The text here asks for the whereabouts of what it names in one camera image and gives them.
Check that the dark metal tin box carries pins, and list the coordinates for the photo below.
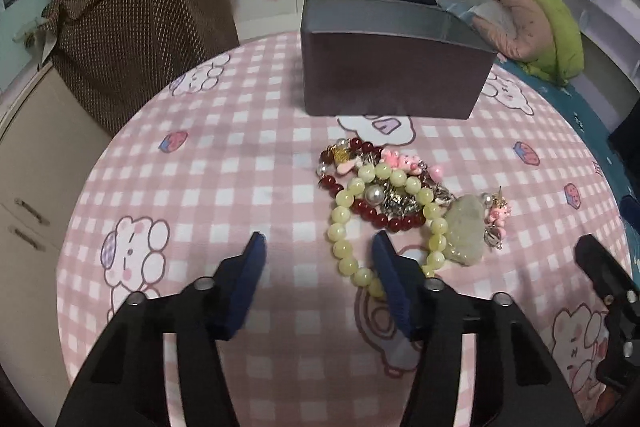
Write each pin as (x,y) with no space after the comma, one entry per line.
(390,58)

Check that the brown polka dot bag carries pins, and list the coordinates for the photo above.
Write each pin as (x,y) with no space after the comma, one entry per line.
(115,55)

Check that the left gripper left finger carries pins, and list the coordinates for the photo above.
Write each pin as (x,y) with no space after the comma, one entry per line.
(122,382)

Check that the beige cabinet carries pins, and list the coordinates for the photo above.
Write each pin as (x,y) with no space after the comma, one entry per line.
(49,145)

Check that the pink and green pillow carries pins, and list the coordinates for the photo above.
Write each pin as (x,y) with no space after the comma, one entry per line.
(541,35)

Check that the pink checkered bear tablecloth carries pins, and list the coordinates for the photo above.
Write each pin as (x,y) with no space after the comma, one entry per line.
(227,150)

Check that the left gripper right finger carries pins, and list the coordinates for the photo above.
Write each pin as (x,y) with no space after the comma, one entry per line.
(517,382)

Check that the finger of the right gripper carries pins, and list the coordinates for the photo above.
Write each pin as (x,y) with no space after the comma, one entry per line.
(609,280)

